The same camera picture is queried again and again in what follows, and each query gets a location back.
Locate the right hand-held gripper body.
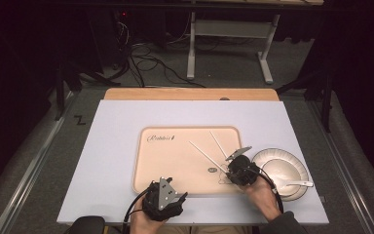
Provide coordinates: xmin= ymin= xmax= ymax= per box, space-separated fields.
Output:
xmin=224 ymin=145 xmax=261 ymax=187

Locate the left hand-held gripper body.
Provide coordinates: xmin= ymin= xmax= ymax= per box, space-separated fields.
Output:
xmin=141 ymin=176 xmax=184 ymax=222

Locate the white chopstick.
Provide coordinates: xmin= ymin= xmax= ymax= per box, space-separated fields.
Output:
xmin=188 ymin=140 xmax=230 ymax=175
xmin=208 ymin=131 xmax=230 ymax=160

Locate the beige tray with rabbit print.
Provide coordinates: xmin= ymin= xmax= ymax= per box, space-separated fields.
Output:
xmin=131 ymin=125 xmax=249 ymax=196

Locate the white ceramic spoon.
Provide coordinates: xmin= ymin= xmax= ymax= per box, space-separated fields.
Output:
xmin=277 ymin=179 xmax=315 ymax=191

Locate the white plate with dark rim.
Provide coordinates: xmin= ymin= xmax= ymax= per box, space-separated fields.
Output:
xmin=251 ymin=148 xmax=310 ymax=202

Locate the person's left hand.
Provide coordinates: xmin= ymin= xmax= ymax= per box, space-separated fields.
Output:
xmin=130 ymin=198 xmax=169 ymax=234

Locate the person's right hand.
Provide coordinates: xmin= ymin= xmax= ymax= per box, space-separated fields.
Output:
xmin=243 ymin=176 xmax=282 ymax=223

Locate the black rounded object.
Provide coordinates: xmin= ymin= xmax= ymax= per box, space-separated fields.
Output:
xmin=65 ymin=215 xmax=107 ymax=234

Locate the black metal stand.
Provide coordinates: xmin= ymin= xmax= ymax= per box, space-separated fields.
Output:
xmin=276 ymin=71 xmax=335 ymax=133
xmin=54 ymin=61 xmax=122 ymax=121

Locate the dark device with red light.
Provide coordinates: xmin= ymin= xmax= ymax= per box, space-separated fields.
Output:
xmin=87 ymin=9 xmax=169 ymax=74

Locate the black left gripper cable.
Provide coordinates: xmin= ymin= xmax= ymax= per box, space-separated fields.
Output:
xmin=122 ymin=188 xmax=150 ymax=234

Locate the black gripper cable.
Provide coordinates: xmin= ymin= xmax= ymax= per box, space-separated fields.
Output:
xmin=256 ymin=169 xmax=285 ymax=215
xmin=122 ymin=188 xmax=150 ymax=234

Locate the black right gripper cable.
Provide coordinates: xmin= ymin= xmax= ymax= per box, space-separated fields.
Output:
xmin=256 ymin=169 xmax=285 ymax=215

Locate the aluminium floor rail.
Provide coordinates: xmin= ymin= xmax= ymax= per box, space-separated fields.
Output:
xmin=0 ymin=91 xmax=79 ymax=234
xmin=305 ymin=97 xmax=374 ymax=234

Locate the tangle of black floor cables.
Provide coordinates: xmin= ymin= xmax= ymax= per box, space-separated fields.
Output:
xmin=113 ymin=19 xmax=206 ymax=89

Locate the white metal desk frame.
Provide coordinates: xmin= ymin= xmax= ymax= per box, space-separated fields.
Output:
xmin=186 ymin=11 xmax=281 ymax=85

